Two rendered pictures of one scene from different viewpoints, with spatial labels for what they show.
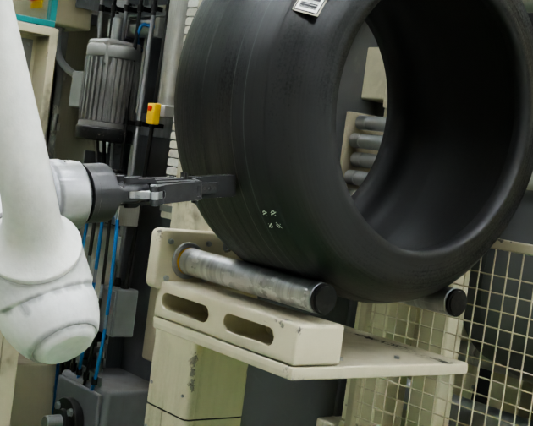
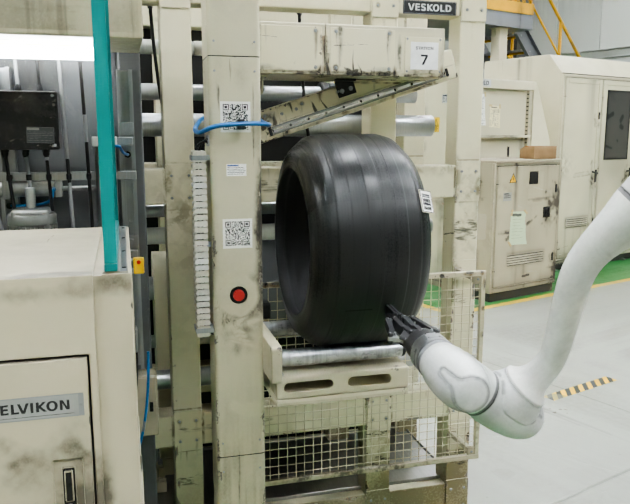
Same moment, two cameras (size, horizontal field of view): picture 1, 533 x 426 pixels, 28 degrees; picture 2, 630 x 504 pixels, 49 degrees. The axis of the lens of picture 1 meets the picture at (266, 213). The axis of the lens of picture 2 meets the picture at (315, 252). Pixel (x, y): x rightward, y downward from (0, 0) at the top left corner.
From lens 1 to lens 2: 195 cm
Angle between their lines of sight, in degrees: 66
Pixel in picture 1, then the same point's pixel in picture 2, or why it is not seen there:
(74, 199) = not seen: hidden behind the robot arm
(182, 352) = (252, 414)
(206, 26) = (358, 224)
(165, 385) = (238, 440)
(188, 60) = (352, 246)
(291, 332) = (404, 371)
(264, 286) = (366, 354)
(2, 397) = not seen: outside the picture
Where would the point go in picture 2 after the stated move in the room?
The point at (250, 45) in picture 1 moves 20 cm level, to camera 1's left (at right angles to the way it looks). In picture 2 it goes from (406, 234) to (379, 246)
